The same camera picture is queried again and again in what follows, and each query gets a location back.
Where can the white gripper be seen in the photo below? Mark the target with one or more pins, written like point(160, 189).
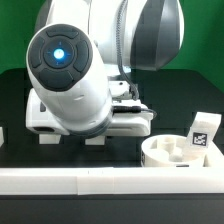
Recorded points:
point(130, 120)

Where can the white round stool seat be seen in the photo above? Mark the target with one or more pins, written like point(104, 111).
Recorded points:
point(167, 151)

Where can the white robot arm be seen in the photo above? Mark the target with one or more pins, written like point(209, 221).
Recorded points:
point(79, 58)

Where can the white U-shaped barrier wall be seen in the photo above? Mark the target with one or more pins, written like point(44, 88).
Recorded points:
point(143, 180)

